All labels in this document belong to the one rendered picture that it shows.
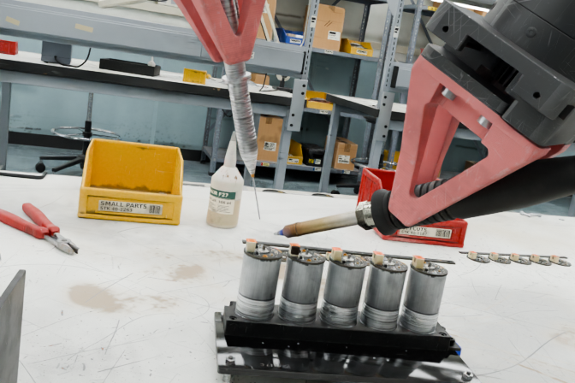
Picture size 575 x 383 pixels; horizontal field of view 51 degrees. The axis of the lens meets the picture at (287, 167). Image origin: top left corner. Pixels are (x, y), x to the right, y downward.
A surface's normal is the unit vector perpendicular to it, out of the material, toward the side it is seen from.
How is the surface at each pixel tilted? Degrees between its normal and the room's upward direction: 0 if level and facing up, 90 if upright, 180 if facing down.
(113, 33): 90
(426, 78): 108
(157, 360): 0
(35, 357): 0
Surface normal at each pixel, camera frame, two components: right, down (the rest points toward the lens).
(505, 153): -0.72, 0.33
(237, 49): 0.60, 0.39
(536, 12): -0.65, -0.03
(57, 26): 0.28, 0.22
